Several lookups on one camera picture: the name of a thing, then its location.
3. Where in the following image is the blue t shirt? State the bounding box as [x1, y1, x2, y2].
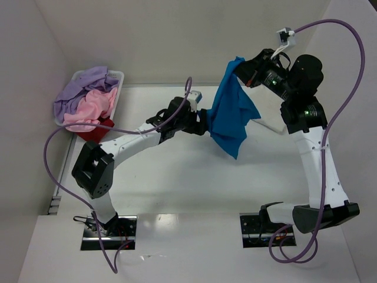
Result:
[207, 57, 261, 159]

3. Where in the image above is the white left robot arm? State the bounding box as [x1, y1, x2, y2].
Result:
[72, 91, 207, 234]

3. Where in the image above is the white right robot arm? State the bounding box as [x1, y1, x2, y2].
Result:
[234, 49, 360, 233]

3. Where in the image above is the white folded t shirt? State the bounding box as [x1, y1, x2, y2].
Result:
[252, 119, 286, 134]

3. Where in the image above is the white plastic laundry basket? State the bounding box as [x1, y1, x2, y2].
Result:
[54, 70, 125, 130]

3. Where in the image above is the red t shirt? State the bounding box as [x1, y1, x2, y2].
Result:
[77, 117, 115, 143]

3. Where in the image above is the pink t shirt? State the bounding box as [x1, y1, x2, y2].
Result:
[63, 87, 118, 124]

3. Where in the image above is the lavender t shirt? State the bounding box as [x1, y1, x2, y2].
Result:
[52, 65, 120, 124]

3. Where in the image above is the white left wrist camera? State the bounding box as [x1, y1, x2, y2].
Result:
[187, 90, 203, 112]

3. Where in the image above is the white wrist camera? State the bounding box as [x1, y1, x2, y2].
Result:
[270, 27, 296, 60]
[187, 90, 203, 112]

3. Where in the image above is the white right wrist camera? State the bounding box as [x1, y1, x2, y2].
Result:
[270, 27, 296, 60]

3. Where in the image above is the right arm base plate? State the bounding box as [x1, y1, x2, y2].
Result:
[240, 213, 296, 248]

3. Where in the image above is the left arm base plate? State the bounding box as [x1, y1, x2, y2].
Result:
[73, 216, 137, 251]

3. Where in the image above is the metal table edge bracket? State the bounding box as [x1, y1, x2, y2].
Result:
[47, 196, 61, 215]

